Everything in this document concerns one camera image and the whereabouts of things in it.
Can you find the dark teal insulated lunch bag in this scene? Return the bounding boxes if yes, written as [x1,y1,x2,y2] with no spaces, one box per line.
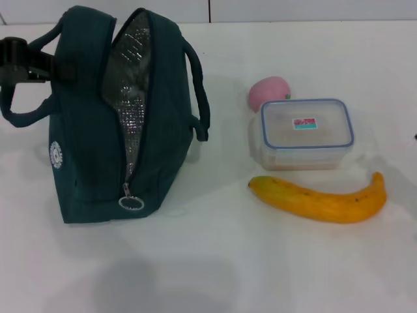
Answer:
[0,5,211,226]

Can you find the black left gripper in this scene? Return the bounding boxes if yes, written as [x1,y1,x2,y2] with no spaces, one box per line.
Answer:
[0,37,79,83]

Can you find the clear plastic food container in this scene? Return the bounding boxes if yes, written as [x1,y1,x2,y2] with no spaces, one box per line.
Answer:
[249,97,355,171]

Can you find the yellow banana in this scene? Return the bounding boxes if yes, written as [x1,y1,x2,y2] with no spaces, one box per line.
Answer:
[248,171,388,225]

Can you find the pink toy peach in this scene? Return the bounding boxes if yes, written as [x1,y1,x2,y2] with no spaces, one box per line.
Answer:
[249,76,293,113]

